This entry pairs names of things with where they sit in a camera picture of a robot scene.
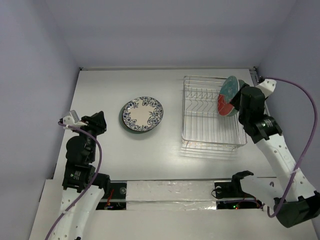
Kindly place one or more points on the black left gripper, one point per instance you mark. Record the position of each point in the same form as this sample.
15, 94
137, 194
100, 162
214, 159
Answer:
96, 121

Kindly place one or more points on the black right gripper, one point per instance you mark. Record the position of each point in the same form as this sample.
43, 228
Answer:
240, 95

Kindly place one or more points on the red and teal plate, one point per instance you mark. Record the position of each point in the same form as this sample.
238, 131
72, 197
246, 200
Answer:
227, 92

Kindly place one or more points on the green rimmed plate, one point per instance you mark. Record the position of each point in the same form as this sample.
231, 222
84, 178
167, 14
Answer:
241, 84

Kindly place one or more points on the blue floral white plate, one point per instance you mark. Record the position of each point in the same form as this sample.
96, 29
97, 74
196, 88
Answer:
145, 101

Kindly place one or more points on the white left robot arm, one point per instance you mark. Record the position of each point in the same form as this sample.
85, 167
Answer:
83, 186

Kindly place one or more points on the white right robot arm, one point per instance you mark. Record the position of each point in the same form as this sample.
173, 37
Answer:
297, 201

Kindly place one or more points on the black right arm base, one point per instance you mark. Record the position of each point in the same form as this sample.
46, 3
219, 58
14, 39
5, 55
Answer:
232, 189

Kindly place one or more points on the plain teal plate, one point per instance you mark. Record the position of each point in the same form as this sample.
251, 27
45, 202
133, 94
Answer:
123, 127

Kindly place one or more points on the foil covered front block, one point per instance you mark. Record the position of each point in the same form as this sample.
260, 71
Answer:
180, 195

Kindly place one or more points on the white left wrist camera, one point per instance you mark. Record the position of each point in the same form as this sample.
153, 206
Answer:
71, 119

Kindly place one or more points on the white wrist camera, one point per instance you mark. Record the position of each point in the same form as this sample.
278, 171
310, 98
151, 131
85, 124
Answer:
71, 119
267, 86

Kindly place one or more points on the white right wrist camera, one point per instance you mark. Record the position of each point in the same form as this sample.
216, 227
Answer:
267, 86

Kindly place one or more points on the wire dish rack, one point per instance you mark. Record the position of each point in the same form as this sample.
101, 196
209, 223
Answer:
203, 128

